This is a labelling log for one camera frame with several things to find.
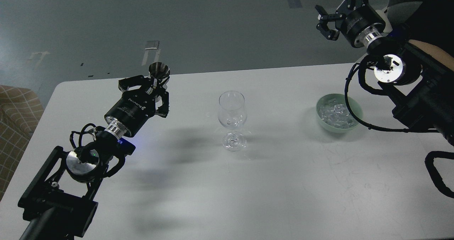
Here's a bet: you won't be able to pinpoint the beige checkered sofa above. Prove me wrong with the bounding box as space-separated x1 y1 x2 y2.
0 85 44 198

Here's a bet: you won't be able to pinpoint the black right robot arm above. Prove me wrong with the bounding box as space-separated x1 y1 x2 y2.
316 0 453 145

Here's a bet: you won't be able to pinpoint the clear wine glass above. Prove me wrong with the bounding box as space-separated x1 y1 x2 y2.
217 91 248 152

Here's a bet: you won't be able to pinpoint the green bowl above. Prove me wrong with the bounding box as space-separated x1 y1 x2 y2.
315 93 363 134

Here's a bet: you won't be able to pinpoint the steel cocktail jigger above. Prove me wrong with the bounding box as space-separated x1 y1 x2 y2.
146 62 170 94

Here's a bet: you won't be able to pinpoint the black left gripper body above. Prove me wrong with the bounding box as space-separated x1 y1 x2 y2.
104 89 156 137

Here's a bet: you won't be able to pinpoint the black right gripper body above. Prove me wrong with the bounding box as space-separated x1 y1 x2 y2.
340 4 386 48

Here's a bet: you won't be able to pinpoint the clear ice cubes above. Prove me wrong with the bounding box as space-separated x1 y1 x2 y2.
317 103 358 129

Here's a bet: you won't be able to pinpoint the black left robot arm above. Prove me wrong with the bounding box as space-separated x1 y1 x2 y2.
18 73 170 240

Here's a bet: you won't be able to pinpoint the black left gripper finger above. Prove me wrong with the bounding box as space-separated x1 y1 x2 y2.
151 84 169 118
118 75 155 97

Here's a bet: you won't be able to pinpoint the seated person black shirt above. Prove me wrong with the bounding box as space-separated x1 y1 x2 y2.
405 0 454 71

